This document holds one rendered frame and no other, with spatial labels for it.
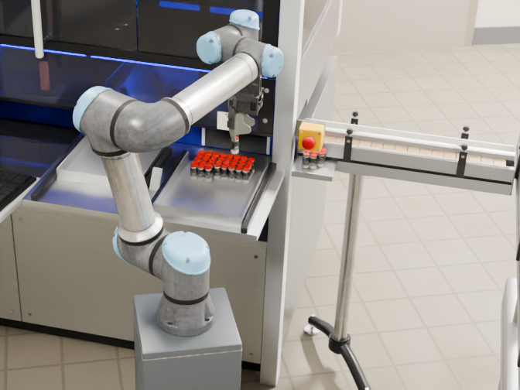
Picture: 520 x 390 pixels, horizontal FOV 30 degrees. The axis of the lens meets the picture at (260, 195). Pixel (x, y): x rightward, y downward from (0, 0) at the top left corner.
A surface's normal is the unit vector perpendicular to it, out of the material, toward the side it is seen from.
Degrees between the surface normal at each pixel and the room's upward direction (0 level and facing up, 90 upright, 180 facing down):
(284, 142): 90
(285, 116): 90
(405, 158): 90
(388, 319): 0
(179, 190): 0
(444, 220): 0
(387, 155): 90
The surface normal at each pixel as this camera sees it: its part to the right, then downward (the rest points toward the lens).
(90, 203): 0.04, -0.87
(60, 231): -0.22, 0.48
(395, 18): 0.21, 0.50
